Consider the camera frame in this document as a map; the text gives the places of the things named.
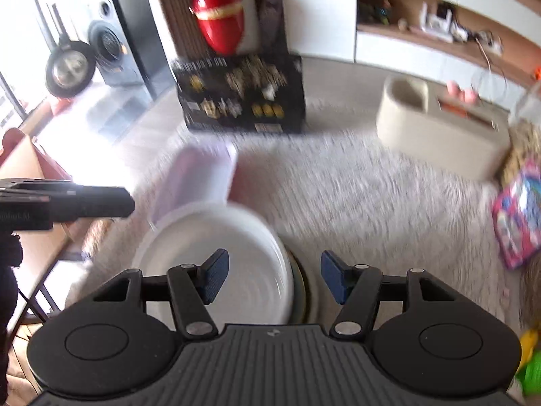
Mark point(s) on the red rectangular tray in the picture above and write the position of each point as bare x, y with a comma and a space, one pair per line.
200, 172

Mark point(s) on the blue enamel bowl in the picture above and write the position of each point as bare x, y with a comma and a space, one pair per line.
299, 292

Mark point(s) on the red lidded jar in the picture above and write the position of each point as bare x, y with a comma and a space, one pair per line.
222, 23

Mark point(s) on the white router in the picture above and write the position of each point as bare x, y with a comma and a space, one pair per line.
439, 22

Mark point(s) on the cream bowl yellow rim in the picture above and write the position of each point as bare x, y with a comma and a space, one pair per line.
312, 293

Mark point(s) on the green candy dispenser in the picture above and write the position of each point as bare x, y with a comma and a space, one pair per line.
528, 374

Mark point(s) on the green toy tractor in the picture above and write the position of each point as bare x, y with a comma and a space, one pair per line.
375, 12

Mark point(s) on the large glass peanut jar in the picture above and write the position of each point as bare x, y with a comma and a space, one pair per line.
524, 130

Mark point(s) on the white floral plate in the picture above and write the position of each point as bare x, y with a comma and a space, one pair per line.
245, 274

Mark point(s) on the yellow rubber duck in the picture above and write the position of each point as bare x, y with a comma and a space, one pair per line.
528, 343

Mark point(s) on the white lace tablecloth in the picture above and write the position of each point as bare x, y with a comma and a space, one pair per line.
344, 192

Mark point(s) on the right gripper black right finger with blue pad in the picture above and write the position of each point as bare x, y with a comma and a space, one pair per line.
358, 289

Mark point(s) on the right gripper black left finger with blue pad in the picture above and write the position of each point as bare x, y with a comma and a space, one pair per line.
188, 289

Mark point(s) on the black tea package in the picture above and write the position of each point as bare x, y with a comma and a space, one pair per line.
260, 93

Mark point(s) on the beige tissue box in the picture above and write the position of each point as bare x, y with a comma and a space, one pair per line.
424, 121

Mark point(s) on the pink marshmallow bag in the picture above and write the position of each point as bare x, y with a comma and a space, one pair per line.
516, 217

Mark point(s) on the glass sunflower seed jar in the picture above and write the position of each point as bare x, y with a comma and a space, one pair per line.
530, 287

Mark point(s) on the pink bow ornament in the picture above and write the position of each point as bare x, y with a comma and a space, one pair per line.
467, 95

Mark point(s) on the black frying pan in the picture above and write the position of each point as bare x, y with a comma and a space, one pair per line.
71, 65

